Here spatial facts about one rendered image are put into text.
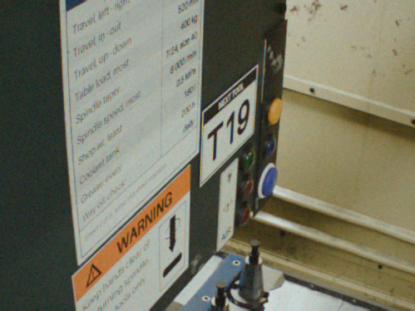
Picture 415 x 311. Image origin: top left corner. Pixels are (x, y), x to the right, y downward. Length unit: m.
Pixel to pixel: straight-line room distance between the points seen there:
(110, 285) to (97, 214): 0.07
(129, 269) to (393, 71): 0.98
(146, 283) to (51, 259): 0.15
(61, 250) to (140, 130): 0.10
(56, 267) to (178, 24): 0.18
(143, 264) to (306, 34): 0.98
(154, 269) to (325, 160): 1.04
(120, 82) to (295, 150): 1.18
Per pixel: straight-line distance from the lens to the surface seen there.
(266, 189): 0.77
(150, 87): 0.52
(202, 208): 0.66
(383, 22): 1.44
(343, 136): 1.58
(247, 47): 0.65
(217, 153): 0.65
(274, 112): 0.73
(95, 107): 0.47
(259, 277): 1.22
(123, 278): 0.57
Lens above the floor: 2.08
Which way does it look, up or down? 33 degrees down
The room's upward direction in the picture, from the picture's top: 2 degrees clockwise
